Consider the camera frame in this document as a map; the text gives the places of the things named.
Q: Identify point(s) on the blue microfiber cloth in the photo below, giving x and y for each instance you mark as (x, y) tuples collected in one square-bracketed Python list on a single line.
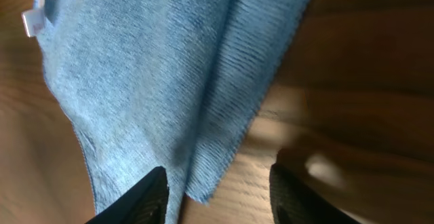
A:
[(172, 83)]

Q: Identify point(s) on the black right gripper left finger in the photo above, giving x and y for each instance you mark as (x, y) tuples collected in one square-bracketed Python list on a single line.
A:
[(144, 203)]

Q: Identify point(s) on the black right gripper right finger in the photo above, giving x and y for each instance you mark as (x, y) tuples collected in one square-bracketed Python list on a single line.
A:
[(293, 202)]

